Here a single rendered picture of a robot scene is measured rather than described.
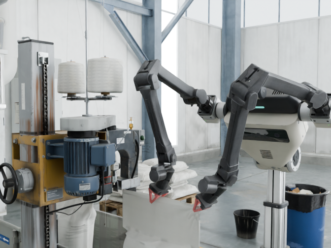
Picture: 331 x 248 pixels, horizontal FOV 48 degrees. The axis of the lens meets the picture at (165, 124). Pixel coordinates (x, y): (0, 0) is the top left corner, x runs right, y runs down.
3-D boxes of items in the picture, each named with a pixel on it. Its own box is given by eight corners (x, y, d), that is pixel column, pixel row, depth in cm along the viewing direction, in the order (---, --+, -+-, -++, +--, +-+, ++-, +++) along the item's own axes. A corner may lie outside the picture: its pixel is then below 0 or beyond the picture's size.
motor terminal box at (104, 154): (116, 169, 164) (116, 142, 163) (107, 172, 154) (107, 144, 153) (99, 168, 166) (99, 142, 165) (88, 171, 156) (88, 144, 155)
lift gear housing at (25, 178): (34, 193, 164) (34, 168, 163) (22, 195, 159) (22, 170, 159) (21, 189, 171) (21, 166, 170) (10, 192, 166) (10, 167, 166)
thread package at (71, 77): (91, 94, 190) (91, 61, 189) (68, 94, 179) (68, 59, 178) (74, 95, 199) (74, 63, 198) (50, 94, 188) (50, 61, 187)
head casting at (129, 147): (139, 176, 209) (139, 124, 207) (106, 184, 190) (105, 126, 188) (104, 170, 228) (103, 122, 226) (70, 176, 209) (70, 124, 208)
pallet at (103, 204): (197, 203, 552) (197, 193, 551) (144, 223, 457) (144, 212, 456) (154, 194, 602) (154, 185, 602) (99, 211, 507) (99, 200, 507)
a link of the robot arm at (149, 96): (157, 72, 160) (139, 74, 167) (149, 76, 156) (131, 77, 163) (180, 160, 173) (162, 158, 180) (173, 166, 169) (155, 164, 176)
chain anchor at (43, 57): (50, 66, 167) (50, 52, 166) (41, 65, 163) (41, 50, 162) (47, 66, 168) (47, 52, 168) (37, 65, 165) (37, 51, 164)
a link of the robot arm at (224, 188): (231, 188, 154) (225, 177, 158) (220, 187, 150) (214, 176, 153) (221, 198, 158) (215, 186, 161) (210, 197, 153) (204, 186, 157)
